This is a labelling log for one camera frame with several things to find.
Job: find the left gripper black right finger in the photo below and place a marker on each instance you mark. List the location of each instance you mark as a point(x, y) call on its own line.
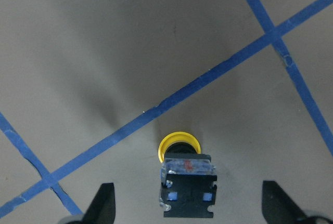
point(278, 207)

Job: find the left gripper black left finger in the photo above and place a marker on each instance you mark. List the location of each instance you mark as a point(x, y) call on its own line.
point(103, 207)

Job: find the yellow push button switch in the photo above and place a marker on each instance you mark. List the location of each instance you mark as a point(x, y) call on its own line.
point(187, 177)

